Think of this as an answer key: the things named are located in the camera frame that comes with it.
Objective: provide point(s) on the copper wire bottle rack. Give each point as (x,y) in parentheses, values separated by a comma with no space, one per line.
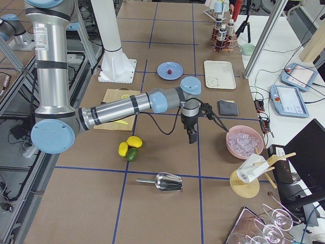
(227,45)

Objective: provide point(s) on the aluminium frame post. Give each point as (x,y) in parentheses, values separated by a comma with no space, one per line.
(270,25)

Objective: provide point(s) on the teach pendant tablet near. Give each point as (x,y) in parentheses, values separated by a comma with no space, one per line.
(287,101)

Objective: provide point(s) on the wooden stand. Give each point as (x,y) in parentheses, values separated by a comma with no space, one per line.
(250,190)

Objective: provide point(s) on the black tripod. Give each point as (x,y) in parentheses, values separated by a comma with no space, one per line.
(245,23)

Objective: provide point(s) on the tea bottle back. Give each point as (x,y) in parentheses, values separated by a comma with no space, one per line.
(230,27)

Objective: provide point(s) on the wine glass near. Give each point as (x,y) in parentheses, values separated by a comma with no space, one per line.
(270,233)

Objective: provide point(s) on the tea bottle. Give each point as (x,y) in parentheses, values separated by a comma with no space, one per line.
(218,23)
(230,27)
(222,33)

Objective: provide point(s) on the red cylinder object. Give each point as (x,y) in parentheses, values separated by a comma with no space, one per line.
(237,8)

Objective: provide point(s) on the green lime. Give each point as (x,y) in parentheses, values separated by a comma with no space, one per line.
(132,154)

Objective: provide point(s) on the pink bowl with ice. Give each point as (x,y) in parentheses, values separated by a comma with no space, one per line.
(243,141)

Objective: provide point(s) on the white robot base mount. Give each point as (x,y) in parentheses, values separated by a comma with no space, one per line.
(116,67)

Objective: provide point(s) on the wine glass far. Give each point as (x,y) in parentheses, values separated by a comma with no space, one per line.
(279,217)

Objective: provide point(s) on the tea bottle front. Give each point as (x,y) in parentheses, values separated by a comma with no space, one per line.
(218,23)

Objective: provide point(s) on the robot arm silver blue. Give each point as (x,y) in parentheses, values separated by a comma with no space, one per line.
(60,117)
(12,30)

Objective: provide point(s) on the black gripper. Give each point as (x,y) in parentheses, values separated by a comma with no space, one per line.
(189,122)

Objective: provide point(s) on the cream bear tray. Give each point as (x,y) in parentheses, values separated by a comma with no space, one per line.
(219,75)

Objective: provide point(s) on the wine glass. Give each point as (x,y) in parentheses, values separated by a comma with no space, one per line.
(270,233)
(279,217)

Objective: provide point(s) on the blue cup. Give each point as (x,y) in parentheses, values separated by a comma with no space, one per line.
(218,6)

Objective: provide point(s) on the blue plate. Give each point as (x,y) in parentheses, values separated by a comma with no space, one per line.
(177,70)

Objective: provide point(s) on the white carton on stand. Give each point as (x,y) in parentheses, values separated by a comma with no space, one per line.
(252,168)

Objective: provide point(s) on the yellow plastic knife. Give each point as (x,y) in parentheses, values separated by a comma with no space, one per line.
(121,122)

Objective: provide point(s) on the wooden cutting board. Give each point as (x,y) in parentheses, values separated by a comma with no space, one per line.
(113,95)

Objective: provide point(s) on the tea bottle middle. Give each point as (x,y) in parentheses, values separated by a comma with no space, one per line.
(222,33)

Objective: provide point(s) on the teach pendant tablet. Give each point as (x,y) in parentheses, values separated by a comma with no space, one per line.
(299,76)
(287,101)

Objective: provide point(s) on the grey folded cloth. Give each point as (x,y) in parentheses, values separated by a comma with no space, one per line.
(227,108)

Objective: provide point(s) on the green bowl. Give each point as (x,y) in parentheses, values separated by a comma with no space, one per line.
(247,49)

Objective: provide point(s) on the yellow lemon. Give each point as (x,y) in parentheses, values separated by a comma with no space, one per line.
(123,149)
(134,141)

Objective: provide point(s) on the white wire cup rack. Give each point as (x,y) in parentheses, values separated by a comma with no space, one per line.
(209,4)

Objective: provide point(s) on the teach pendant tablet far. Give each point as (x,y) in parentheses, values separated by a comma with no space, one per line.
(299,76)

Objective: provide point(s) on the metal scoop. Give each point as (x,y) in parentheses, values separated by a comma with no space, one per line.
(165,182)

